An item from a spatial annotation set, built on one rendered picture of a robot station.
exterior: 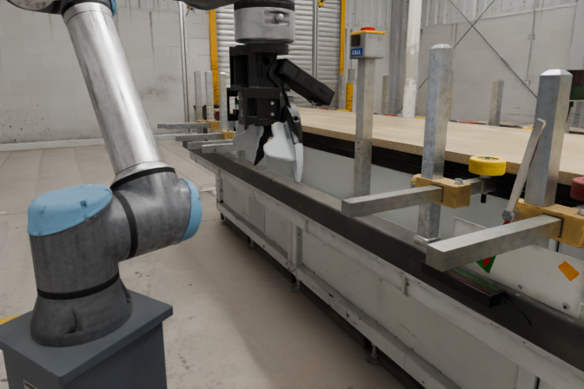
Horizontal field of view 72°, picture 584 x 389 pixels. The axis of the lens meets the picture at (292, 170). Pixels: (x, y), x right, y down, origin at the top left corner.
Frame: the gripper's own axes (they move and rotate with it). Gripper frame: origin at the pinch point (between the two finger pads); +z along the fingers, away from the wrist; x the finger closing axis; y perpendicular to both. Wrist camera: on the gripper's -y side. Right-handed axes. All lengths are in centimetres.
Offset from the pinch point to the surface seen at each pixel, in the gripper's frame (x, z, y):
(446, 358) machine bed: -16, 70, -68
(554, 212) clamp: 22.4, 6.9, -41.1
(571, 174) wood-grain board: 15, 4, -62
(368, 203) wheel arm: -1.9, 8.8, -21.2
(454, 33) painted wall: -576, -126, -749
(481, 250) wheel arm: 23.1, 9.2, -21.0
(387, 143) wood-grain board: -42, 5, -63
